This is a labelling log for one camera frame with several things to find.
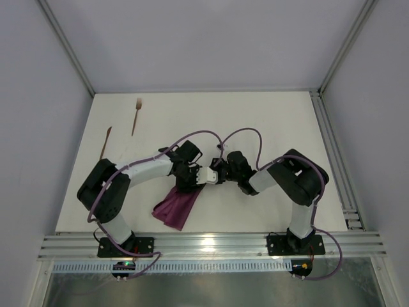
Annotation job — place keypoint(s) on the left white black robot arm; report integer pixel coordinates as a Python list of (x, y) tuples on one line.
[(104, 190)]

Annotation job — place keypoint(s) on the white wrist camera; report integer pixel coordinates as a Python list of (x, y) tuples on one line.
[(206, 176), (223, 149)]

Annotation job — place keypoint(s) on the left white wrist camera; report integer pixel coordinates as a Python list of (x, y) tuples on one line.
[(206, 176)]

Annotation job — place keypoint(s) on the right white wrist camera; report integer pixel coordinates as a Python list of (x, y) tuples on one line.
[(223, 149)]

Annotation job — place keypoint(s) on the left corner aluminium post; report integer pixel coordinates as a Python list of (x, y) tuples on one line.
[(59, 33)]

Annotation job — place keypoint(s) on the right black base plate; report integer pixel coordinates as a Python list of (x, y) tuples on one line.
[(290, 245)]

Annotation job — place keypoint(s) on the front aluminium rail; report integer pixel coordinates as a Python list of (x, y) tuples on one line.
[(76, 246)]

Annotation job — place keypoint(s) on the aluminium rail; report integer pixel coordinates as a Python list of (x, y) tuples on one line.
[(76, 246), (346, 194)]

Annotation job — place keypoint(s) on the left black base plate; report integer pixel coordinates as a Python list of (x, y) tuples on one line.
[(140, 245)]

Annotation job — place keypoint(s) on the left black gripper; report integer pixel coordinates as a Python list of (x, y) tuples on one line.
[(186, 180)]

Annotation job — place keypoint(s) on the right corner aluminium post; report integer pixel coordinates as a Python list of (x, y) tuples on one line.
[(353, 33)]

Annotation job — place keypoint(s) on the grey slotted cable duct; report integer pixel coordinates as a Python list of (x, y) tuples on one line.
[(172, 266)]

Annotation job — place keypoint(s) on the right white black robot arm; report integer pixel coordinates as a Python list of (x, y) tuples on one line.
[(300, 178)]

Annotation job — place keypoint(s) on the corner aluminium post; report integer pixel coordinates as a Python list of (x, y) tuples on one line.
[(353, 33), (59, 33)]

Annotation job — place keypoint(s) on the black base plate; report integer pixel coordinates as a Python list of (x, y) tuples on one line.
[(140, 245), (290, 245)]

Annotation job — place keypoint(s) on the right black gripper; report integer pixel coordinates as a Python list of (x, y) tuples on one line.
[(222, 174)]

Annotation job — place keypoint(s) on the right side aluminium rail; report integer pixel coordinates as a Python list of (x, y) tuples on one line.
[(346, 194)]

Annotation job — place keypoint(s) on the purple satin napkin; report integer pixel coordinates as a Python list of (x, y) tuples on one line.
[(175, 208)]

